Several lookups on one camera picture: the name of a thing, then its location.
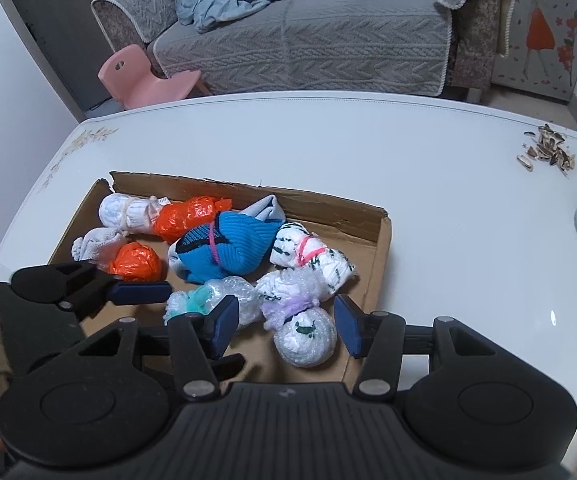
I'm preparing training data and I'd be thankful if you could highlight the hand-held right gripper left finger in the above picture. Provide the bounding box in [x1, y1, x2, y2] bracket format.
[28, 294, 242, 401]

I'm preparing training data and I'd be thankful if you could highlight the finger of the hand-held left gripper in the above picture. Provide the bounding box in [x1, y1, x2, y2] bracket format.
[211, 353, 246, 382]
[10, 261, 172, 322]

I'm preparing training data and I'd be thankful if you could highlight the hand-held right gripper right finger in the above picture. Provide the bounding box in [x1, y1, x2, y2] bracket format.
[333, 294, 534, 402]

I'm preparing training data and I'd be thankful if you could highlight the round orange plastic bundle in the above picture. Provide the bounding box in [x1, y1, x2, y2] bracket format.
[108, 241, 163, 282]

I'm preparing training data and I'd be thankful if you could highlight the bubble wrap bundle teal tie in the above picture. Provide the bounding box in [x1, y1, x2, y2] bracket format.
[163, 276, 264, 328]

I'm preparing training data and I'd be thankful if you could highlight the bubble wrap bundle purple tie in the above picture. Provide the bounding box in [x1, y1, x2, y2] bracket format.
[256, 269, 338, 367]

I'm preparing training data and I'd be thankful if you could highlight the white fuzzy sock bundle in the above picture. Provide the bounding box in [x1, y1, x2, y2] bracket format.
[72, 227, 126, 263]

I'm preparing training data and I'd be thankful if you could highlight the blue sock bundle pink band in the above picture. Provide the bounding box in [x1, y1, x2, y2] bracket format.
[167, 194, 286, 285]

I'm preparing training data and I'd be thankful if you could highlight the white sock bundle beige band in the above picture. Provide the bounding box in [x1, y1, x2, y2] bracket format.
[99, 192, 172, 235]

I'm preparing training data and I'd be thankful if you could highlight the long orange plastic bundle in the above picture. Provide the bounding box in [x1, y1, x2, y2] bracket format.
[154, 195, 232, 243]

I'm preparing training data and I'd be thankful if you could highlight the white black-striped sock bundle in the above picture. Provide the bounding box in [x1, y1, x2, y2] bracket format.
[270, 222, 358, 296]

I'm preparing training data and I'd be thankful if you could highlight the shallow cardboard box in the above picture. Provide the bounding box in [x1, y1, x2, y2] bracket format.
[48, 171, 393, 386]

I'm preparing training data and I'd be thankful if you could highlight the pink plastic chair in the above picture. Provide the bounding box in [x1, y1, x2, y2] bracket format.
[97, 44, 203, 110]

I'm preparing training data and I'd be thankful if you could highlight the pile of seed shells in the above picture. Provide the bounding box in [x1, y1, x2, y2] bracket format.
[517, 124, 577, 178]

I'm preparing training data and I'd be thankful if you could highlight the grey knitted sofa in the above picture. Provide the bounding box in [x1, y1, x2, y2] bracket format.
[91, 0, 516, 98]

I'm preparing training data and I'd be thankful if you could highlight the girl picture panel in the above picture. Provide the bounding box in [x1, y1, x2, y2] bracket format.
[491, 0, 577, 103]

